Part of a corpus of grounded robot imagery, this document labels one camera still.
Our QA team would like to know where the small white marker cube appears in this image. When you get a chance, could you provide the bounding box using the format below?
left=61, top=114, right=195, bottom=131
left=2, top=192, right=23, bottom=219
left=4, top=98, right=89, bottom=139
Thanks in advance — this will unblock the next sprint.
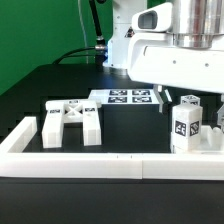
left=180, top=95, right=200, bottom=106

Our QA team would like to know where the white chair seat piece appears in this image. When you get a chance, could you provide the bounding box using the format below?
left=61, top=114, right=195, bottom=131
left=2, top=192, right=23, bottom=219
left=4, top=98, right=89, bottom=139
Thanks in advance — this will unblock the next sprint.
left=169, top=124, right=224, bottom=155

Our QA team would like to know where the white chair back piece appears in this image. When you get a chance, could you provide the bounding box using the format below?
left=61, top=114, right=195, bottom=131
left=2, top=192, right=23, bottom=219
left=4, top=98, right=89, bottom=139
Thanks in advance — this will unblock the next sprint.
left=42, top=99, right=102, bottom=148

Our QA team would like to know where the white marker sheet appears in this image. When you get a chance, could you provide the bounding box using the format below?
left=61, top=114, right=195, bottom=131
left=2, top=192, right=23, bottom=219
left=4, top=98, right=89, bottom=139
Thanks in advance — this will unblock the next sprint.
left=89, top=89, right=160, bottom=105

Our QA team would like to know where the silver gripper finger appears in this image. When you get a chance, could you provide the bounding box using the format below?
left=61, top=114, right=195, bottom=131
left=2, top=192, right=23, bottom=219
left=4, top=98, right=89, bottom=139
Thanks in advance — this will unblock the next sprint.
left=217, top=94, right=224, bottom=125

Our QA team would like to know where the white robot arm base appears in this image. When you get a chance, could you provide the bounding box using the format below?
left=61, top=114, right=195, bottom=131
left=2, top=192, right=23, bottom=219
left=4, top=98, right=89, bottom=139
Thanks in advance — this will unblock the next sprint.
left=103, top=0, right=147, bottom=75

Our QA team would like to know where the black cable bundle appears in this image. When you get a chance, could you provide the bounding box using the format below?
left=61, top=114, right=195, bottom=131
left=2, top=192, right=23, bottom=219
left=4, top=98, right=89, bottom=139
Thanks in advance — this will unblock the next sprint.
left=52, top=0, right=108, bottom=65

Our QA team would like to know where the white U-shaped boundary frame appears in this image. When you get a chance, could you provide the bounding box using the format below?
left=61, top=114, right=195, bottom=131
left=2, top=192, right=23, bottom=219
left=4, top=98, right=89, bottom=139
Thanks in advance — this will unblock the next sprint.
left=0, top=117, right=224, bottom=180

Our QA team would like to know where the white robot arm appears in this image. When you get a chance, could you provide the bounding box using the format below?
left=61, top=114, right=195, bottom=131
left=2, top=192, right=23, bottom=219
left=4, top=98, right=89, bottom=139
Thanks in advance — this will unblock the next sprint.
left=127, top=0, right=224, bottom=126

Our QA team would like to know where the grey thin cable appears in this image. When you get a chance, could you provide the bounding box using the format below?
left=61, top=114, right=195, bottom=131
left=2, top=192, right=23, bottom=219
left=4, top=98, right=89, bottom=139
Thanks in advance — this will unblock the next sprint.
left=77, top=0, right=90, bottom=65

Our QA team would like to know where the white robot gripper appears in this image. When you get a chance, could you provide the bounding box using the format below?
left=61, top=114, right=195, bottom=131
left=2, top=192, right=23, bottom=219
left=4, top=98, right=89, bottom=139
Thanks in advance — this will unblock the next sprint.
left=127, top=2, right=224, bottom=114

